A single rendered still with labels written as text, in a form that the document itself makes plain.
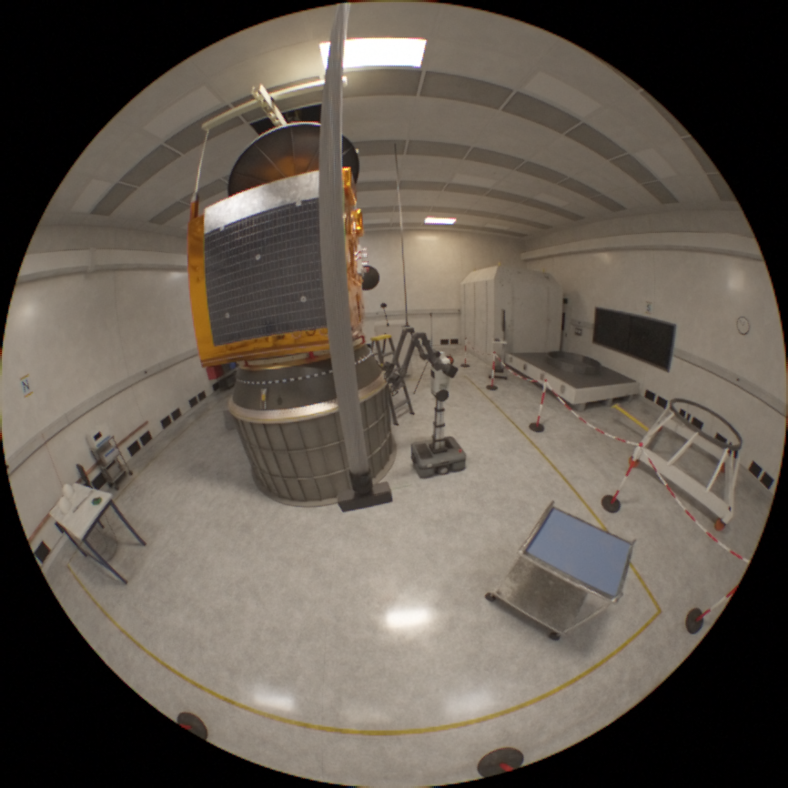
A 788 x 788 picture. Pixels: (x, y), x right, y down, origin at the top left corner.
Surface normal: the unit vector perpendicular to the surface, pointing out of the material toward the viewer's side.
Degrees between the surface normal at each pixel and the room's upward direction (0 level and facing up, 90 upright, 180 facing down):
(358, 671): 0
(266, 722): 0
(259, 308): 90
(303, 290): 90
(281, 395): 62
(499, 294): 90
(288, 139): 124
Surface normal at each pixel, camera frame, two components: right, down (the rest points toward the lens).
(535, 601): -0.06, -0.92
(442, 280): 0.06, 0.37
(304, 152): 0.50, 0.79
